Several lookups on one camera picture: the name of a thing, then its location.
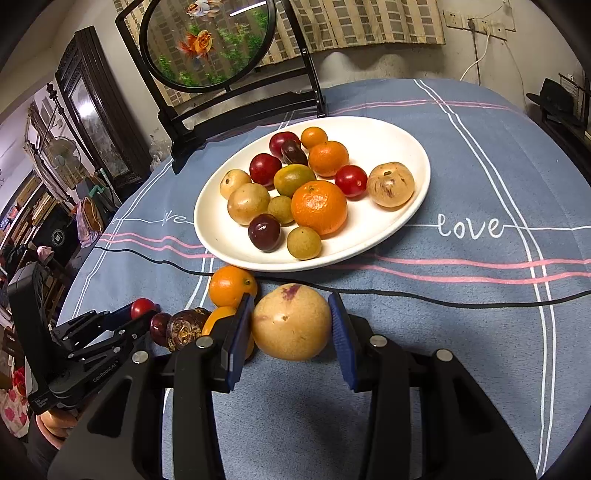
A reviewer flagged beige passion fruit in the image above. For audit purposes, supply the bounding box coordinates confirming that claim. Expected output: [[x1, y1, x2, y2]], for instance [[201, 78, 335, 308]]
[[252, 283, 332, 361]]

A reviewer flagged yellow round fruit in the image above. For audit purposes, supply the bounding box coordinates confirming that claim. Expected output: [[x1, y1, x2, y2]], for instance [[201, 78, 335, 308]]
[[219, 169, 252, 199]]

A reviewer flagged small tan longan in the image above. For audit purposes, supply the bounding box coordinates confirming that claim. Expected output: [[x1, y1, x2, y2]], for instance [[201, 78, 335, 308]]
[[287, 227, 322, 261]]

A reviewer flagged large orange mandarin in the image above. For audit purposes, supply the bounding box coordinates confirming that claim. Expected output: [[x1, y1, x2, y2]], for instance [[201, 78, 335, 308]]
[[291, 180, 349, 237]]

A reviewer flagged red cherry tomato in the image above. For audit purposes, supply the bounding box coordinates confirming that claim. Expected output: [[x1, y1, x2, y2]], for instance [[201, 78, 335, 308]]
[[335, 165, 368, 199]]

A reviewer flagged person's left hand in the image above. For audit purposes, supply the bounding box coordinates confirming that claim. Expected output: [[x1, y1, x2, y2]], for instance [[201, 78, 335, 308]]
[[35, 409, 78, 450]]

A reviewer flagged lone red tomato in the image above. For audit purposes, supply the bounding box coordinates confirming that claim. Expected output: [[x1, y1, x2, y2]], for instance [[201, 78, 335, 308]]
[[130, 298, 157, 320]]

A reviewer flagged dark red plum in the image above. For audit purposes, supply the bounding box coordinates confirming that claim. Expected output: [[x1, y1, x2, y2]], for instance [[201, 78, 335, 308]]
[[149, 312, 171, 347]]

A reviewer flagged orange on table near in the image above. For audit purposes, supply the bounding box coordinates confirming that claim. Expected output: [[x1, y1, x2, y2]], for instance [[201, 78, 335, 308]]
[[200, 305, 257, 360]]

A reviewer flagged orange on table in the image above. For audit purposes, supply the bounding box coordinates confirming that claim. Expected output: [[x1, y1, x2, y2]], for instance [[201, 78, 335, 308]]
[[200, 305, 257, 360], [208, 265, 259, 308]]

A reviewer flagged orange on table far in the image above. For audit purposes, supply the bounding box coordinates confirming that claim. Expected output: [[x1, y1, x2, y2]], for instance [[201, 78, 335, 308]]
[[208, 265, 259, 308]]

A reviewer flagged dark plum on plate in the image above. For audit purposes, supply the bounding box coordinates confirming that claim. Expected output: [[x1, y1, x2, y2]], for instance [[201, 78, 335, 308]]
[[247, 213, 281, 252]]

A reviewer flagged tan potato-like fruit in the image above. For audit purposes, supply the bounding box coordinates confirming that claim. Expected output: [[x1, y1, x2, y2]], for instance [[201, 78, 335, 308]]
[[228, 183, 270, 226]]

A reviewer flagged dark framed picture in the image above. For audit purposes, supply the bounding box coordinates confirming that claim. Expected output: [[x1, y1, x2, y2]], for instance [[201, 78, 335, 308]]
[[55, 26, 151, 199]]

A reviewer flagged small green fruit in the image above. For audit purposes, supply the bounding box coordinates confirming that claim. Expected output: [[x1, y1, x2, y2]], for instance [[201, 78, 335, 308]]
[[267, 195, 294, 226]]

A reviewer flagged red plum on plate front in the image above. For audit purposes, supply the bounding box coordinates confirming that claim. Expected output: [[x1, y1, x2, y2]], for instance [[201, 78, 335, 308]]
[[249, 153, 283, 188]]

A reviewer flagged red plum on plate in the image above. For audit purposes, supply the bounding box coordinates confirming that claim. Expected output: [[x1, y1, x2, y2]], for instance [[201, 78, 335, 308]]
[[269, 131, 301, 158], [249, 153, 283, 188]]

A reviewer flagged green orange mandarin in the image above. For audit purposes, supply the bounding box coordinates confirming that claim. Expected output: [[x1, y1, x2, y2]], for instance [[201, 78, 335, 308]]
[[273, 164, 317, 197]]

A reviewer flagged red plum on plate back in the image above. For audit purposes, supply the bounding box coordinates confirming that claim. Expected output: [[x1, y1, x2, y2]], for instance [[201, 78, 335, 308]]
[[269, 131, 301, 158]]

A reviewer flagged orange mandarin on plate back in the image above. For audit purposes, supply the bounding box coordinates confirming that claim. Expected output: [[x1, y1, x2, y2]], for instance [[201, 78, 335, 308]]
[[308, 141, 349, 178]]

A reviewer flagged small orange kumquat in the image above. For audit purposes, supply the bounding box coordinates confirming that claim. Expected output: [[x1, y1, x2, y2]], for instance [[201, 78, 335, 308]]
[[301, 126, 328, 150]]

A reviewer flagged white oval plate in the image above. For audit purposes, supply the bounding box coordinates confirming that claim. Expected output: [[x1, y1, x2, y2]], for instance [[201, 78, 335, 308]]
[[194, 116, 431, 272]]

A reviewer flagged black cable on table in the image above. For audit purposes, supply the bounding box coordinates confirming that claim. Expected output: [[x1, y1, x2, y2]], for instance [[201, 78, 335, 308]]
[[94, 245, 591, 309]]

